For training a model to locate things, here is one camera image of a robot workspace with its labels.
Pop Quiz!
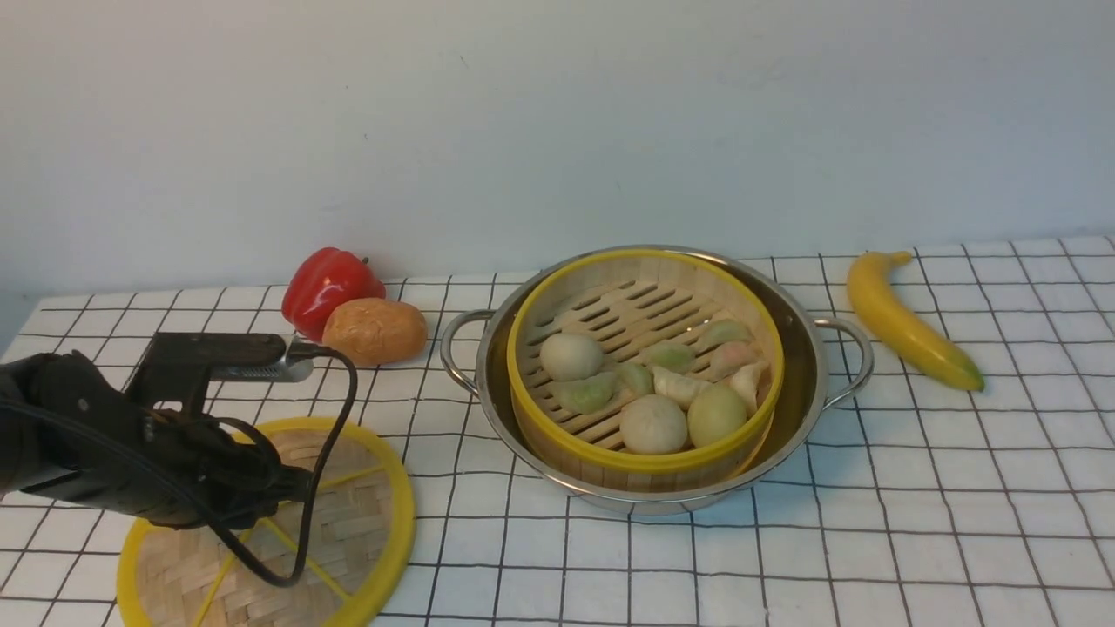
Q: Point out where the yellow rimmed bamboo steamer basket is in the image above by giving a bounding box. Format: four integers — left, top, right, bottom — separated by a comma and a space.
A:
504, 247, 786, 493

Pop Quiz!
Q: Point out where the red bell pepper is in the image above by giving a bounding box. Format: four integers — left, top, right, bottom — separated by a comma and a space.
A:
281, 247, 387, 344

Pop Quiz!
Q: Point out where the black camera cable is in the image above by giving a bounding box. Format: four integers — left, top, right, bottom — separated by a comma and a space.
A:
130, 344, 359, 589

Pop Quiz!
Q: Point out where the pale green dumpling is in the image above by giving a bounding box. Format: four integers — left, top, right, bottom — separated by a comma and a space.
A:
550, 372, 618, 415

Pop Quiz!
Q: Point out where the pink dumpling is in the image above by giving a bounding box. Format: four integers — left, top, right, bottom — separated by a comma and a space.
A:
708, 340, 764, 382

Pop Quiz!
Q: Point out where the green round bun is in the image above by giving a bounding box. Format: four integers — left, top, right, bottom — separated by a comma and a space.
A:
686, 384, 749, 448

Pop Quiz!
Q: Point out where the brown potato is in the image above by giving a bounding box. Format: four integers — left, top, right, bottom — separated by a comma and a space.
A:
321, 298, 429, 367

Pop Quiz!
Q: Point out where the yellow banana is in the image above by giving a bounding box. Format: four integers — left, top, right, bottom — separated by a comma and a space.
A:
847, 251, 986, 392

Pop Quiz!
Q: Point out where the small green dumpling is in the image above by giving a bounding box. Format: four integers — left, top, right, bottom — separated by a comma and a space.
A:
615, 361, 655, 398

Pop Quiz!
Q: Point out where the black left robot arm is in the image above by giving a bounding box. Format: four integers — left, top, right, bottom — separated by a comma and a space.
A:
3, 350, 316, 530

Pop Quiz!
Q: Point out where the white folded dumpling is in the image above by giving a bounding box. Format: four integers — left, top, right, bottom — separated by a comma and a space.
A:
650, 366, 712, 409

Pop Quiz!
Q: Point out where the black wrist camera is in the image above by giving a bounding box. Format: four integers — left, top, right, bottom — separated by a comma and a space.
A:
125, 332, 321, 415

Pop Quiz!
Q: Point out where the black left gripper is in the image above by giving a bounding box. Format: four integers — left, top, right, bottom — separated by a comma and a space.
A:
23, 350, 314, 530

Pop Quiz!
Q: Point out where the stainless steel pot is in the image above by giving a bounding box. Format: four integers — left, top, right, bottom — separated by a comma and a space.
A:
438, 245, 875, 517

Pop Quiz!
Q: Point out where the white dumpling at rim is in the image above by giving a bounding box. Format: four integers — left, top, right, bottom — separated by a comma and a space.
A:
728, 360, 769, 418

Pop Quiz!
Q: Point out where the green dumpling at back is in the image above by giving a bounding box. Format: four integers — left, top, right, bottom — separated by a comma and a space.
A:
694, 319, 755, 353

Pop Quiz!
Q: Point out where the white round bun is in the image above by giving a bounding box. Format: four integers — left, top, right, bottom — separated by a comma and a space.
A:
540, 332, 605, 382

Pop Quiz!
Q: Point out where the yellow woven bamboo steamer lid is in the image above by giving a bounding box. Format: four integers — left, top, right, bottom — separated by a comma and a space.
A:
117, 424, 416, 626

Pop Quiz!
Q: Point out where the white bun front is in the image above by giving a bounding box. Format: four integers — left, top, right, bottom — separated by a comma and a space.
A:
618, 395, 689, 455

